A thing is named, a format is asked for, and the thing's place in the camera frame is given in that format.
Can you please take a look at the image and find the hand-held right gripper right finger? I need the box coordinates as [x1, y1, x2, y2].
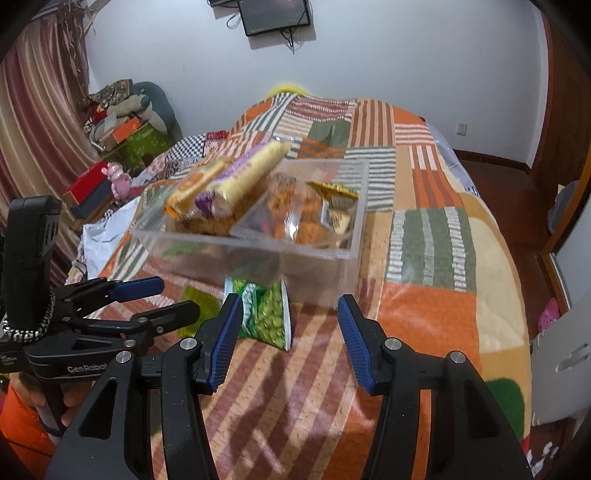
[337, 294, 534, 480]

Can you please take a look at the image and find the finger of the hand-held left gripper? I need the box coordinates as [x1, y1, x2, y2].
[55, 276, 165, 320]
[69, 300, 202, 358]

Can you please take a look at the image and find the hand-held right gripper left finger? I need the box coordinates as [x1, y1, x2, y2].
[44, 293, 244, 480]

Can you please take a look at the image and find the green pea snack packet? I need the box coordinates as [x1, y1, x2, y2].
[223, 276, 295, 352]

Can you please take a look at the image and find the clear plastic container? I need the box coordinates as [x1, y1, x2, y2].
[131, 135, 371, 311]

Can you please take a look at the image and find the orange cracker packet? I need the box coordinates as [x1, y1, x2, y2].
[165, 158, 237, 219]

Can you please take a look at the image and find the yellow snack packet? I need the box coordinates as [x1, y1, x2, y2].
[308, 180, 360, 238]

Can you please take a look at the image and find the clear bag of orange snacks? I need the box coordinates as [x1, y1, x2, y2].
[270, 173, 326, 246]

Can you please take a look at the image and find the long pale cracker tube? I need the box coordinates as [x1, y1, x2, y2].
[194, 140, 293, 219]

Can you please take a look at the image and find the person's left hand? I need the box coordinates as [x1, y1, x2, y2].
[60, 381, 94, 429]

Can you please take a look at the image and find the white plastic bag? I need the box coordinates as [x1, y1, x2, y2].
[78, 216, 137, 280]

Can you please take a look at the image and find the red box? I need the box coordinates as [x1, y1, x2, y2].
[62, 160, 114, 208]

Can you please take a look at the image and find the pink plush toy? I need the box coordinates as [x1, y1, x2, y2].
[102, 162, 133, 202]

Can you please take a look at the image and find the striped pink curtain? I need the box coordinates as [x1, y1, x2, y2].
[0, 0, 95, 282]

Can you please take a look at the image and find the green patterned box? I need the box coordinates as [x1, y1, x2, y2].
[107, 124, 172, 164]

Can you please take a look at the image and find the checked patchwork quilt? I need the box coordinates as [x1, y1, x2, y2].
[134, 130, 232, 188]

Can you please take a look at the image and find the orange shoe box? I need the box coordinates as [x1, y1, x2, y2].
[99, 115, 145, 145]

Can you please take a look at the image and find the pile of pillows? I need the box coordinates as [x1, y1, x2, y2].
[87, 80, 178, 137]

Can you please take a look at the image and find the pink slipper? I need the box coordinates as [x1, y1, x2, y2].
[537, 297, 560, 332]

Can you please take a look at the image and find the grey bin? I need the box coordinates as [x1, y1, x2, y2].
[549, 180, 581, 234]

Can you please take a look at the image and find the yellow plush item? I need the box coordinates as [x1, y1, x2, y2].
[269, 82, 309, 97]

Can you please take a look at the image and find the wall-mounted black screen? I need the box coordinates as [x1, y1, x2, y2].
[237, 0, 311, 38]

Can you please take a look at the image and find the wooden door frame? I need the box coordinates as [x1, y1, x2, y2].
[526, 14, 591, 259]

